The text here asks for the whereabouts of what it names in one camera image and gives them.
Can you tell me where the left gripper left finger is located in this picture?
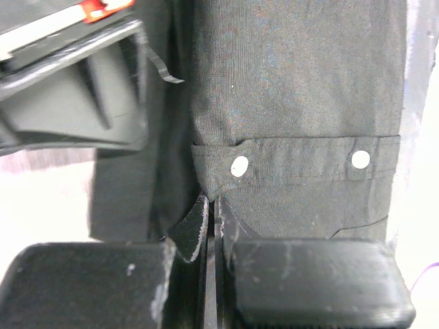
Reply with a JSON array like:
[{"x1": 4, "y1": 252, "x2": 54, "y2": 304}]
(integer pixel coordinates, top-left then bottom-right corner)
[{"x1": 1, "y1": 195, "x2": 209, "y2": 328}]

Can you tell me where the black long sleeve shirt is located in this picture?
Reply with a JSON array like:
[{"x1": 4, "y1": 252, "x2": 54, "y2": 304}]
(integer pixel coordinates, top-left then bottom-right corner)
[{"x1": 90, "y1": 1, "x2": 407, "y2": 242}]

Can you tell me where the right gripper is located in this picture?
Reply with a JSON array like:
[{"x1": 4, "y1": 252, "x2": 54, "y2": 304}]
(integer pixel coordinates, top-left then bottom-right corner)
[{"x1": 0, "y1": 0, "x2": 186, "y2": 157}]

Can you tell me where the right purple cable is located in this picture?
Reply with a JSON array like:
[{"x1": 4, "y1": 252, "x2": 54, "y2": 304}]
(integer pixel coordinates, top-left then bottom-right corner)
[{"x1": 410, "y1": 260, "x2": 439, "y2": 292}]

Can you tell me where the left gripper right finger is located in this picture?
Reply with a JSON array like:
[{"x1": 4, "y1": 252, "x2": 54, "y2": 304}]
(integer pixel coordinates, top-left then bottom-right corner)
[{"x1": 214, "y1": 197, "x2": 416, "y2": 328}]

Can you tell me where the folded white shirt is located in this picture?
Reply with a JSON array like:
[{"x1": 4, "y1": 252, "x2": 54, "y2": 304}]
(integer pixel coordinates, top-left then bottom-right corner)
[{"x1": 387, "y1": 1, "x2": 438, "y2": 267}]

